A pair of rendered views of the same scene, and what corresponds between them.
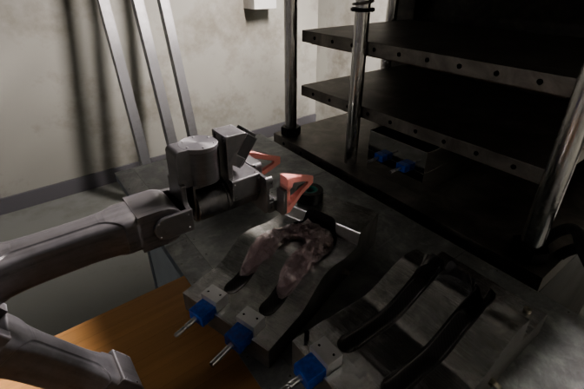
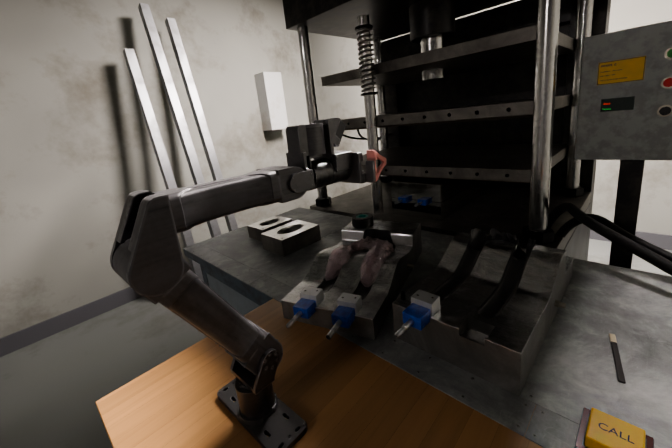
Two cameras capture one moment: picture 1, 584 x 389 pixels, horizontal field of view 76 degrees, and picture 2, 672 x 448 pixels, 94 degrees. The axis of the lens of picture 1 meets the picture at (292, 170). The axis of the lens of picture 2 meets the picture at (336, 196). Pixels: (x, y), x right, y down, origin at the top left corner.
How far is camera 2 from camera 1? 31 cm
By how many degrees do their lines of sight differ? 16
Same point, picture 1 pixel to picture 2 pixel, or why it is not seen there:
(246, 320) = (347, 300)
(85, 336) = (197, 354)
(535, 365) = (580, 294)
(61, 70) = (114, 191)
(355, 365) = (450, 306)
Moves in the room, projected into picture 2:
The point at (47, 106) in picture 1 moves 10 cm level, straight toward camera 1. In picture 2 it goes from (101, 224) to (103, 226)
